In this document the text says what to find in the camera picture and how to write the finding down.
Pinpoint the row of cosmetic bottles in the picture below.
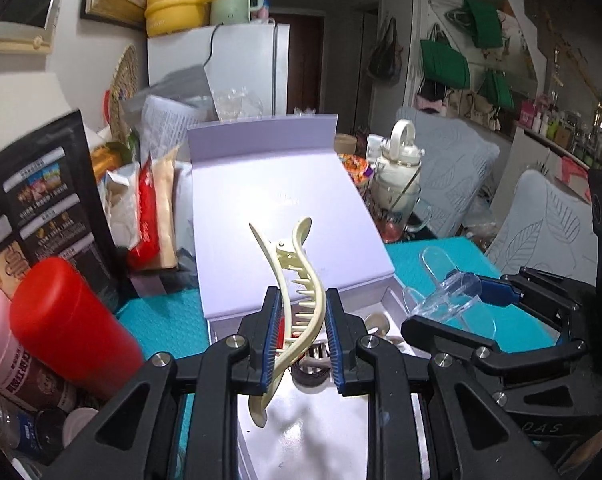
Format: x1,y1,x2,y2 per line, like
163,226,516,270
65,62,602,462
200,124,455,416
518,94,602,172

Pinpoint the brown door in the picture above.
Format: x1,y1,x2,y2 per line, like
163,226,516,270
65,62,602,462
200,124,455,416
268,12,325,114

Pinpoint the red cylinder canister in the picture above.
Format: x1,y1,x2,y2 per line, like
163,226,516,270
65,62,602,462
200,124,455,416
9,257,144,402

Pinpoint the grey leaf pattern cushion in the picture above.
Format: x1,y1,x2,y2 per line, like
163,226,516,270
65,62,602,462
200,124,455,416
485,169,600,287

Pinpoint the white refrigerator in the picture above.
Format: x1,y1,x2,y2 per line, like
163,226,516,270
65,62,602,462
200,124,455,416
147,22,291,122

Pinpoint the cream hair clip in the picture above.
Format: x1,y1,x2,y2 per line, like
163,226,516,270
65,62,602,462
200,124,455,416
248,217,328,429

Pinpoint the grey plastic bag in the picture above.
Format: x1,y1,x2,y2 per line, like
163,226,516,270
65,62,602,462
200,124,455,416
119,64,217,127

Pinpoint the green tote bag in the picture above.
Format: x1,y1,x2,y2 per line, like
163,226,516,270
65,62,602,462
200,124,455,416
478,69,516,112
463,0,504,51
419,38,471,89

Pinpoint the clear plastic hair clip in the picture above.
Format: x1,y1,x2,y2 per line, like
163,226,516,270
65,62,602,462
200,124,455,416
403,247,497,342

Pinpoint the dark hanging bag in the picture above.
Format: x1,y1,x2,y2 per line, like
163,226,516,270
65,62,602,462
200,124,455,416
368,17,402,87

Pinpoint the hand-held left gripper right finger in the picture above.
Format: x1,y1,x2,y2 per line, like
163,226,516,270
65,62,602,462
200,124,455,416
324,288,552,480

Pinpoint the woven straw mat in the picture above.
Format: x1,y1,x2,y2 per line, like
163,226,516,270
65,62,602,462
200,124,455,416
102,43,141,147

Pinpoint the teal foam mat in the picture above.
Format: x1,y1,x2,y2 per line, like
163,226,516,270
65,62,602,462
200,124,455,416
115,237,558,480

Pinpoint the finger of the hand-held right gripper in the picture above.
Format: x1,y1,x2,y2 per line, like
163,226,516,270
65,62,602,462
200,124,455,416
400,315,590,391
448,267,597,341

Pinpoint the black hair ring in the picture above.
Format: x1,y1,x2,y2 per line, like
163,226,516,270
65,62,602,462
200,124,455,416
290,344,332,389

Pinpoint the black kettle cable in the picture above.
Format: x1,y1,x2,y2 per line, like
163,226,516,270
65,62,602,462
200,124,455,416
203,22,227,69

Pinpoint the glass mug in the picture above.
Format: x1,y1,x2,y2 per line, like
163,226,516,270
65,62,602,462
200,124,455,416
372,182,432,242

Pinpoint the white snack packet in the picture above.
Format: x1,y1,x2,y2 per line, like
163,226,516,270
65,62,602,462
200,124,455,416
103,169,142,252

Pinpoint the small white-lid container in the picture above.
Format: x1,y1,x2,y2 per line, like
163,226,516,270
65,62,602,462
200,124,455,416
62,407,100,449

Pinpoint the white water bottle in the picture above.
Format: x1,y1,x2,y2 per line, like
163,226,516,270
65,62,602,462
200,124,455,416
373,118,427,212

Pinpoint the yellow pot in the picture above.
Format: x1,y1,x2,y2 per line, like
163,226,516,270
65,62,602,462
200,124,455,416
144,0,242,38

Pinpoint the instant noodle cup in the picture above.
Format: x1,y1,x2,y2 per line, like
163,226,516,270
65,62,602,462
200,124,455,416
337,154,375,192

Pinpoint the pink jar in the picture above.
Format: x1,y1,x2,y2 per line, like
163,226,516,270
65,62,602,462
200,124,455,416
0,284,78,412

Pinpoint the clear plastic bottle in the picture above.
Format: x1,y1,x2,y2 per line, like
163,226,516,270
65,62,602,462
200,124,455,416
0,389,38,452

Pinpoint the red snack packet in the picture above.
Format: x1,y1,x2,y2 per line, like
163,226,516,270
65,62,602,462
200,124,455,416
128,157,162,272

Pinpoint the beige snack packet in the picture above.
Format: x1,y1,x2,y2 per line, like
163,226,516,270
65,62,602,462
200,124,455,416
150,144,192,269

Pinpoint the lavender gift box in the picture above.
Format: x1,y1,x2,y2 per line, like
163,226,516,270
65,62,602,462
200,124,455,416
186,113,432,480

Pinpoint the clear plastic packaging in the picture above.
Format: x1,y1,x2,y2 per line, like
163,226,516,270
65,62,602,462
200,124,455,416
213,87,264,121

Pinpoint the grey leaf-pattern chair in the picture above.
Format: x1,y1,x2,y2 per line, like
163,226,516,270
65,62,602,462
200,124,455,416
395,106,502,239

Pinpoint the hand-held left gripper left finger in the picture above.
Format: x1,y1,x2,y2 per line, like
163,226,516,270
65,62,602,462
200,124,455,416
46,287,282,480

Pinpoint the black snack bag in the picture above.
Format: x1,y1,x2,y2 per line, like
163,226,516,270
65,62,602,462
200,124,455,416
0,109,120,312

